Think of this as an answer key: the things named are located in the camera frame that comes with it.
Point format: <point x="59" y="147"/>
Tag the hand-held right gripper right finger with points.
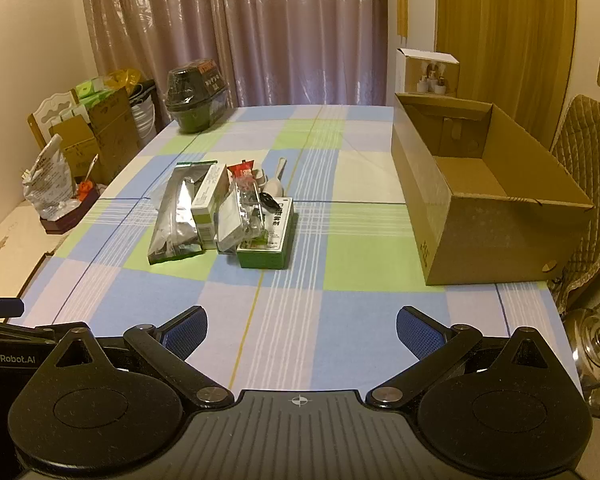
<point x="417" y="332"/>

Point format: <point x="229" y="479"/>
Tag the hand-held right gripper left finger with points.
<point x="187" y="332"/>

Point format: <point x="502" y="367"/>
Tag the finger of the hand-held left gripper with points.
<point x="2" y="307"/>
<point x="15" y="331"/>

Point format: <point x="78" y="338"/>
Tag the clear plastic box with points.
<point x="227" y="232"/>

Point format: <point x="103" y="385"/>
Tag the brown cardboard box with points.
<point x="480" y="240"/>

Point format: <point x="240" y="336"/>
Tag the silver foil bag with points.
<point x="175" y="210"/>

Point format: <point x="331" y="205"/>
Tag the green and white medicine box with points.
<point x="275" y="242"/>

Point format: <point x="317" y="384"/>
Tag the white toothpaste box green print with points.
<point x="205" y="200"/>

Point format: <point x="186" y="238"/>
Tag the clear plastic packet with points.
<point x="248" y="210"/>

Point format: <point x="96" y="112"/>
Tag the white charger plug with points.
<point x="272" y="187"/>

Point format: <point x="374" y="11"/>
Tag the red snack packet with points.
<point x="241" y="167"/>

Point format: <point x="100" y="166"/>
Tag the white plastic spoon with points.
<point x="281" y="165"/>

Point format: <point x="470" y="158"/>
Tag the checked tablecloth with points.
<point x="355" y="320"/>

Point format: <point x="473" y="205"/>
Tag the dark wooden tray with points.
<point x="65" y="220"/>

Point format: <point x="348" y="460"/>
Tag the printed white plastic bag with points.
<point x="45" y="185"/>

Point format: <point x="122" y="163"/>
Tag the small cardboard box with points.
<point x="75" y="145"/>

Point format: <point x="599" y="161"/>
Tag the stainless steel kettle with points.
<point x="595" y="355"/>

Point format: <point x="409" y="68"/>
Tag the white carved chair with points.
<point x="50" y="110"/>

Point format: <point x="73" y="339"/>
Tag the large cardboard box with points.
<point x="112" y="135"/>

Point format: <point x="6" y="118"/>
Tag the ribbed white bucket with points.
<point x="142" y="120"/>

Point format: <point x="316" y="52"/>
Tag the green packages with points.
<point x="92" y="87"/>

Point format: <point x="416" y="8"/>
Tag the chair with quilted cover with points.
<point x="590" y="160"/>

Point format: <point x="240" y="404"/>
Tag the white product box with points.
<point x="405" y="75"/>

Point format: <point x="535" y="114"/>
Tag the yellow plastic bag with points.
<point x="122" y="79"/>

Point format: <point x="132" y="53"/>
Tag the wooden door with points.
<point x="505" y="35"/>

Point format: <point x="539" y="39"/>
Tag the mauve curtain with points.
<point x="280" y="35"/>

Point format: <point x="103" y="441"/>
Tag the yellow hanging ornament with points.
<point x="403" y="10"/>

